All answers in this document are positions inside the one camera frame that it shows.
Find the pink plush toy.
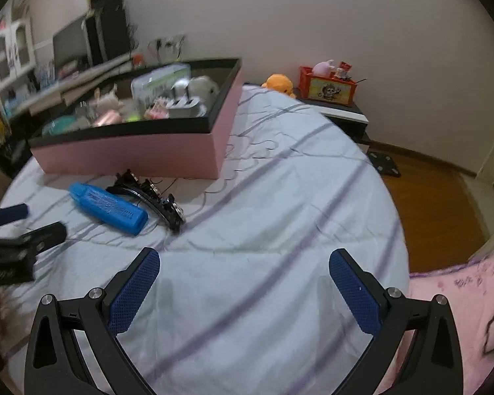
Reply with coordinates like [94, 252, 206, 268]
[313, 60, 336, 78]

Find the rose gold cylinder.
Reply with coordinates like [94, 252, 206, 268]
[93, 111, 122, 127]

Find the white plug-in night light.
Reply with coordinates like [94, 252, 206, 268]
[187, 76, 221, 108]

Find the pink storage box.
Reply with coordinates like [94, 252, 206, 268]
[28, 58, 244, 179]

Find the clear plastic case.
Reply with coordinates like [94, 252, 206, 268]
[131, 64, 192, 110]

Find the teal plastic toy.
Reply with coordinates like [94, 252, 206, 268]
[41, 116, 81, 136]

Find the pink blanket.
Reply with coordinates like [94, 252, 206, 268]
[379, 247, 494, 395]

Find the black computer tower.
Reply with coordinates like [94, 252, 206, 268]
[84, 8, 132, 66]

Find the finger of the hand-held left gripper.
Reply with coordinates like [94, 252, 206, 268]
[0, 203, 29, 231]
[0, 221, 67, 258]

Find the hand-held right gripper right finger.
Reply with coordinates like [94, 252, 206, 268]
[328, 249, 465, 395]

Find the black computer monitor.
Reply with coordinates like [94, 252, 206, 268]
[51, 18, 92, 72]

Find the low black white cabinet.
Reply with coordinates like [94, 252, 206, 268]
[296, 96, 373, 145]

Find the white desk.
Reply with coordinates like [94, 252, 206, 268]
[8, 51, 141, 118]

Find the black decorated hair clip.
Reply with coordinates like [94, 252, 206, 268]
[106, 169, 187, 233]

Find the striped bed sheet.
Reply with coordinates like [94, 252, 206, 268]
[0, 84, 410, 395]

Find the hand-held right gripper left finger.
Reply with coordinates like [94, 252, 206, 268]
[24, 248, 161, 395]

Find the red toy crate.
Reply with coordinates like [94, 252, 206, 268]
[298, 66, 360, 108]

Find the orange octopus plush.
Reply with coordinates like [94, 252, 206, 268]
[261, 73, 298, 98]

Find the white wall socket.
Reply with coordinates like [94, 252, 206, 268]
[148, 35, 188, 50]

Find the white hutch cabinet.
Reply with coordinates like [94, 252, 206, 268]
[0, 16, 38, 91]

